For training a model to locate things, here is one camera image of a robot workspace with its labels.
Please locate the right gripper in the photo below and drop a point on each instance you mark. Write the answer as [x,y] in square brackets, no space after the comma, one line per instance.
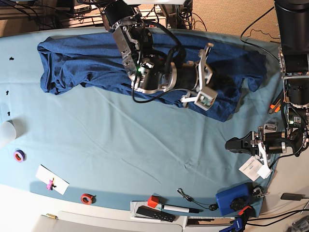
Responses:
[193,76]

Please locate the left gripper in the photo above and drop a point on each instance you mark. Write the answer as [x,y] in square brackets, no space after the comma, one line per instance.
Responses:
[270,138]

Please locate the dark blue t-shirt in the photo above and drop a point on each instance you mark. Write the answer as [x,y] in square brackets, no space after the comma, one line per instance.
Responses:
[94,60]

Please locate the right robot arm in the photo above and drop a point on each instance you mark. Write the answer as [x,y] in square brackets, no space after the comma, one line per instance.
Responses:
[157,76]

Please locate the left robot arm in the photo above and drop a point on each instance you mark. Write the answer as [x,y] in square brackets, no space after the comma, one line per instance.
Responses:
[293,100]

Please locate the white paper packet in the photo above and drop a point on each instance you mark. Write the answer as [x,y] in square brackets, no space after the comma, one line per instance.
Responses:
[250,168]

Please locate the blister pack of batteries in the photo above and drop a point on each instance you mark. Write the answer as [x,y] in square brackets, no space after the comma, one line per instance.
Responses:
[271,125]

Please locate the orange black utility knife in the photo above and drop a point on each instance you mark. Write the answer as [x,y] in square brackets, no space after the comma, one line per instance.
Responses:
[275,107]

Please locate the blue plastic box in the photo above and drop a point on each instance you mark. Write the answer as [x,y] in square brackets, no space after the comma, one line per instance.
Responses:
[234,199]

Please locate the small black phone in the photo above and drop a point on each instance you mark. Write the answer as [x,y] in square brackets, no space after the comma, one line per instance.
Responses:
[291,197]

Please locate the blue orange bar clamp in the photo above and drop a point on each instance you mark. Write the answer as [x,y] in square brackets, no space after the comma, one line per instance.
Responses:
[240,222]

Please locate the black white marker pen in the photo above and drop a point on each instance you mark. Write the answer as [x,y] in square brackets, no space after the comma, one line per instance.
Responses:
[180,209]

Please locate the red cube block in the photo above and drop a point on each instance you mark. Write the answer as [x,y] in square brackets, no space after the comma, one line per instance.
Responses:
[153,201]

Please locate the black remote control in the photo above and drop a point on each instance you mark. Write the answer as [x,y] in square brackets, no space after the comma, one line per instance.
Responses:
[155,214]

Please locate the white notepad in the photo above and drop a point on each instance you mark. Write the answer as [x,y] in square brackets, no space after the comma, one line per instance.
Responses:
[134,205]

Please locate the light blue table cloth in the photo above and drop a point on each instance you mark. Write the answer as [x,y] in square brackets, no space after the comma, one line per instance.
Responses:
[104,144]

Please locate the red tape roll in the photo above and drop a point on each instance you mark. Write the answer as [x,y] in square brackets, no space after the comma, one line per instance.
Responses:
[88,199]

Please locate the white paper card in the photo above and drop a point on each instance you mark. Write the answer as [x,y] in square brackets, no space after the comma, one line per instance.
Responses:
[44,175]

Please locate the pink binder clip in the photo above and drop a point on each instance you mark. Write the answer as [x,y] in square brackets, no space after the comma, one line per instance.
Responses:
[51,185]

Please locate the purple tape roll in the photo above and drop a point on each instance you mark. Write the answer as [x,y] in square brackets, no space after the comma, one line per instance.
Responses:
[19,156]

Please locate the translucent plastic cup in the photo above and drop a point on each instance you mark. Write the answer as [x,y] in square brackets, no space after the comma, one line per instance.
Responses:
[7,133]

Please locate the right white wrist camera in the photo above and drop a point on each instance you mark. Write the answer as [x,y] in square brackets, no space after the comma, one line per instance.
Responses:
[205,98]

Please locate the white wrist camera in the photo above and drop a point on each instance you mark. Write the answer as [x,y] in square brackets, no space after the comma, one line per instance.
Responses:
[264,172]
[205,98]

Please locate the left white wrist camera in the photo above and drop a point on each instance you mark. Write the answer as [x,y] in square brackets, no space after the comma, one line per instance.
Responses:
[264,172]

